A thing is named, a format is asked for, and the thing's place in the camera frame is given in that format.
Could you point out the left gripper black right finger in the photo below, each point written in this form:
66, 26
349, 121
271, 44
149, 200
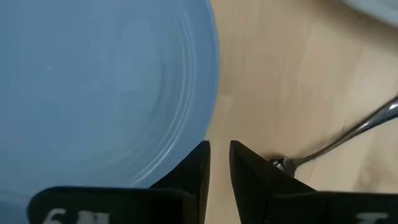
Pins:
264, 199

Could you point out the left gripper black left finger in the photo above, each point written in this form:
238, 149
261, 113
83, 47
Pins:
186, 202

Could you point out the metal spoon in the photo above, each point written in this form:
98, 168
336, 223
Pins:
357, 127

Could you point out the blue round plate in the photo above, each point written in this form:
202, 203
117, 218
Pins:
93, 93

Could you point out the grey plastic tray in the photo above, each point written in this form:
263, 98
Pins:
373, 7

